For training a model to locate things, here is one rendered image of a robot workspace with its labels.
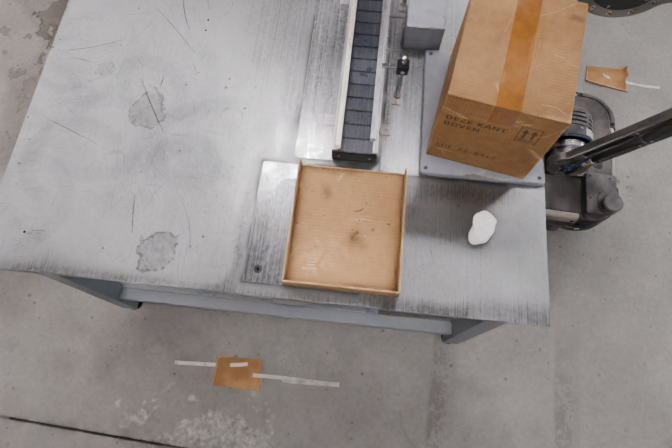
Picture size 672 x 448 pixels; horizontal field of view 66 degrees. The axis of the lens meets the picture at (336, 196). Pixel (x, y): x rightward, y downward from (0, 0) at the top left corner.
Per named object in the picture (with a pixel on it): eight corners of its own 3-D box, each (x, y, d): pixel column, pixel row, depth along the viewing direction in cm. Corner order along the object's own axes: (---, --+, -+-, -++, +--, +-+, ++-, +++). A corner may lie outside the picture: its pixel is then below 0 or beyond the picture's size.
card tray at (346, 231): (300, 164, 127) (299, 157, 123) (405, 174, 125) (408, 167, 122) (283, 284, 116) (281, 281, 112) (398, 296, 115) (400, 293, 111)
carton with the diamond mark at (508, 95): (450, 55, 136) (476, -22, 110) (541, 77, 133) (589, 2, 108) (425, 154, 125) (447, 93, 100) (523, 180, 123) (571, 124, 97)
